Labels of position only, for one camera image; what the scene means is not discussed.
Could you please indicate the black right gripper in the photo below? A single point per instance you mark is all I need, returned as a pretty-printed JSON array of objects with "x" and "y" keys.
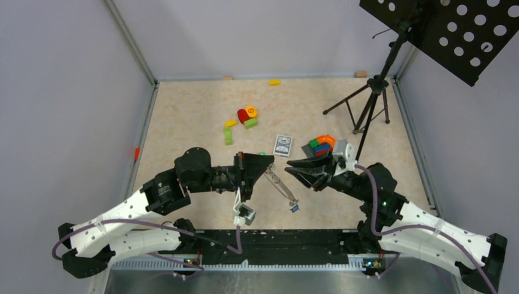
[{"x": 313, "y": 172}]

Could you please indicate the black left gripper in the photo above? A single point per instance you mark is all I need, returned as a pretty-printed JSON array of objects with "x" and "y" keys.
[{"x": 248, "y": 168}]

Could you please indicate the perforated metal keyring plate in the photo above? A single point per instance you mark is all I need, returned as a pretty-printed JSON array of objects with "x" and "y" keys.
[{"x": 275, "y": 180}]

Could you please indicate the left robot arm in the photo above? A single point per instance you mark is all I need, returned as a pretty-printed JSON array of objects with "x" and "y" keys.
[{"x": 131, "y": 229}]

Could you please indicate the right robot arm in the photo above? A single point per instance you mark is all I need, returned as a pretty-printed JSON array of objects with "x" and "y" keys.
[{"x": 395, "y": 224}]

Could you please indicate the red lego brick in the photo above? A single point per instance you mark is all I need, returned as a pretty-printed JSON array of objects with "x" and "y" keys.
[{"x": 323, "y": 153}]

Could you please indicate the grey lego baseplate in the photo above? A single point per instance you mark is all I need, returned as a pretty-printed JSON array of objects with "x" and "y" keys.
[{"x": 307, "y": 150}]

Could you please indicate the blue lego brick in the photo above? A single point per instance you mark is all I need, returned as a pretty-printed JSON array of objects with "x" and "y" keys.
[{"x": 322, "y": 148}]

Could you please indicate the green lego brick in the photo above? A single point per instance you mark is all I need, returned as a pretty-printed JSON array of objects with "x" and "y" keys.
[{"x": 314, "y": 143}]

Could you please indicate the orange curved lego tube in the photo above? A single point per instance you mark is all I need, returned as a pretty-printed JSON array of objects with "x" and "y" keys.
[{"x": 326, "y": 139}]

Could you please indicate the playing card deck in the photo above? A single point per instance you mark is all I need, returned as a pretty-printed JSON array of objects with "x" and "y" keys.
[{"x": 282, "y": 145}]

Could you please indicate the green rectangular block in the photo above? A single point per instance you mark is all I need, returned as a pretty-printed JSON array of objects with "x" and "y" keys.
[{"x": 250, "y": 123}]

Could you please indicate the yellow rectangular block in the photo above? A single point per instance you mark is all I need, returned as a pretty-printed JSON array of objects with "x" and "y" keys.
[{"x": 231, "y": 123}]

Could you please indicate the red cylinder block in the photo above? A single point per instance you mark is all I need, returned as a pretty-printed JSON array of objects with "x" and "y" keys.
[{"x": 242, "y": 115}]

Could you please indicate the orange round block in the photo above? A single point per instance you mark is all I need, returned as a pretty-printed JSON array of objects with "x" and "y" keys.
[{"x": 251, "y": 111}]

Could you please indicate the black tripod stand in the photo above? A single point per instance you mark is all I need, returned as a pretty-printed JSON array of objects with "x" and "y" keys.
[{"x": 378, "y": 87}]

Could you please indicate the black perforated panel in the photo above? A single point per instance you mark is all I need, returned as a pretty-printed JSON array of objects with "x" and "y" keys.
[{"x": 461, "y": 36}]

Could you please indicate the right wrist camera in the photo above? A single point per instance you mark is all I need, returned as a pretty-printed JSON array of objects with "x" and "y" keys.
[{"x": 344, "y": 156}]

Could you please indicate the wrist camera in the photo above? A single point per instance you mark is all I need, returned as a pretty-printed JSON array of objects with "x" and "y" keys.
[
  {"x": 344, "y": 156},
  {"x": 242, "y": 214}
]

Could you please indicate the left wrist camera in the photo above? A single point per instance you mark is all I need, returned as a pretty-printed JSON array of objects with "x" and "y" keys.
[{"x": 242, "y": 214}]

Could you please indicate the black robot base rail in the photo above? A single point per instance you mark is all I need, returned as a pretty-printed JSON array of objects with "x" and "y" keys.
[{"x": 273, "y": 247}]

